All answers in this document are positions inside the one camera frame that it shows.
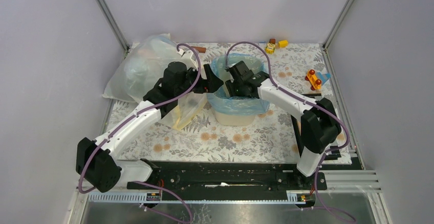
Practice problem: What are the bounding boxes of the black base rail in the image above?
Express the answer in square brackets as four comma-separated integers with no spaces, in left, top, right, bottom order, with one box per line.
[93,160,363,203]

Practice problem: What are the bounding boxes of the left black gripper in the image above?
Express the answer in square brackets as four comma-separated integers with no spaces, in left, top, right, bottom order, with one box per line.
[176,64,224,98]

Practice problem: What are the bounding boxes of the left aluminium frame post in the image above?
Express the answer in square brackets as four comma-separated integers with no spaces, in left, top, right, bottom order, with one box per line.
[96,0,129,52]

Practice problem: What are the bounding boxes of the black white checkerboard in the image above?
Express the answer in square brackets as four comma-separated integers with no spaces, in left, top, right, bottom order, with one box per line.
[291,93,342,162]

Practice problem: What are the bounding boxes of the large translucent white bag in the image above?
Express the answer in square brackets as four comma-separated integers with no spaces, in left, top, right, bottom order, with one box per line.
[103,34,206,130]

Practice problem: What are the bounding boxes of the blue plastic trash bag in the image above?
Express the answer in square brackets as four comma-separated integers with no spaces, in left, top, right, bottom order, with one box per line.
[207,53,270,116]

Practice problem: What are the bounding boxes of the aluminium frame post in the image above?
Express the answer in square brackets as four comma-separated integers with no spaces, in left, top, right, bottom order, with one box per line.
[322,0,355,49]
[96,0,129,52]

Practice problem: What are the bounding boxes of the floral patterned table mat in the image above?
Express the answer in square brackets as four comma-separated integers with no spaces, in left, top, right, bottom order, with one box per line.
[97,42,353,165]

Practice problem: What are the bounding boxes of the yellow owl toy block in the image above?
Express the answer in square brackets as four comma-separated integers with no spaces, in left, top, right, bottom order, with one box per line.
[265,42,275,54]

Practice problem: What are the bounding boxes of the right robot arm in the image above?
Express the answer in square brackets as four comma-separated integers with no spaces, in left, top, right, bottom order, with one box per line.
[225,61,342,189]

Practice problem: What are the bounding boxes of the right aluminium frame post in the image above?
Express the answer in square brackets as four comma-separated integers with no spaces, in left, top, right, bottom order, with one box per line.
[322,0,355,49]

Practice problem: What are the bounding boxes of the yellow cube block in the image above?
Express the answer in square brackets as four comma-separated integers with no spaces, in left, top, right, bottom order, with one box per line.
[277,40,289,48]

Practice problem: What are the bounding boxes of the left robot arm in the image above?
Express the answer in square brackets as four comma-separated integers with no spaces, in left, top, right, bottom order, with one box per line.
[76,61,224,193]

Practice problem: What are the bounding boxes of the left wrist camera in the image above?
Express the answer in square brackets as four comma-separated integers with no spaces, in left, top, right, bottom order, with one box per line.
[178,49,198,69]

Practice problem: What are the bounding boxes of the brown wooden cylinder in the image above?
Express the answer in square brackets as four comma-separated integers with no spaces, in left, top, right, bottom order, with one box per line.
[195,47,207,53]

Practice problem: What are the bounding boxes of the cream plastic trash bin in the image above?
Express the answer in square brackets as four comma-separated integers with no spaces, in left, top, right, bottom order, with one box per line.
[212,108,257,126]

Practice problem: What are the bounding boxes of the blue triangle piece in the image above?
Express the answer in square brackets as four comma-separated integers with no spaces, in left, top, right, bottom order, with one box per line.
[316,72,331,85]

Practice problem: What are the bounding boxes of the orange toy car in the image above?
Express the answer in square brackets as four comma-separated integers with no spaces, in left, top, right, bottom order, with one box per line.
[305,69,322,91]

